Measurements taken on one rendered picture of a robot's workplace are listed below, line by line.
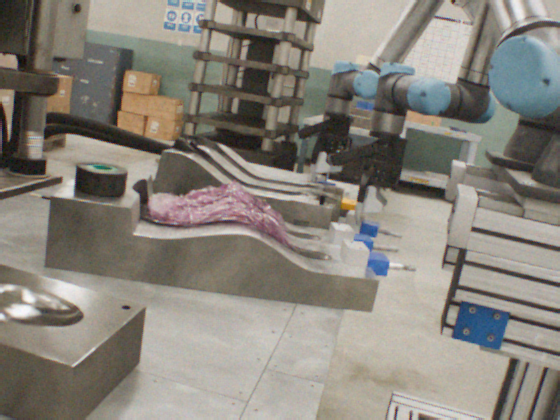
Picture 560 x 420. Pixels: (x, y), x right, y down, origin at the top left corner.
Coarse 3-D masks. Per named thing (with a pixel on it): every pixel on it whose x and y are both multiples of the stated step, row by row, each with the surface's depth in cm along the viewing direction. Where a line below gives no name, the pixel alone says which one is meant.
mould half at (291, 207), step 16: (160, 160) 122; (176, 160) 122; (192, 160) 121; (224, 160) 134; (240, 160) 143; (160, 176) 123; (176, 176) 122; (192, 176) 121; (208, 176) 121; (224, 176) 124; (240, 176) 132; (272, 176) 143; (160, 192) 123; (176, 192) 123; (256, 192) 121; (304, 192) 127; (320, 192) 131; (272, 208) 119; (288, 208) 119; (304, 208) 118; (320, 208) 117; (336, 208) 126; (320, 224) 118
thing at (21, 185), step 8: (0, 176) 134; (8, 176) 136; (56, 176) 145; (0, 184) 128; (8, 184) 129; (16, 184) 130; (24, 184) 132; (32, 184) 135; (40, 184) 138; (48, 184) 142; (56, 184) 146; (0, 192) 123; (8, 192) 126; (16, 192) 129; (24, 192) 132
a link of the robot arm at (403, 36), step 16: (416, 0) 144; (432, 0) 143; (400, 16) 148; (416, 16) 145; (432, 16) 146; (400, 32) 146; (416, 32) 146; (384, 48) 149; (400, 48) 147; (368, 64) 152; (368, 80) 149; (368, 96) 150
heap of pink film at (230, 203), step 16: (192, 192) 102; (208, 192) 103; (224, 192) 102; (240, 192) 102; (160, 208) 93; (176, 208) 93; (192, 208) 94; (208, 208) 94; (224, 208) 93; (240, 208) 91; (256, 208) 102; (160, 224) 90; (176, 224) 90; (192, 224) 89; (256, 224) 91; (272, 224) 93; (288, 240) 93
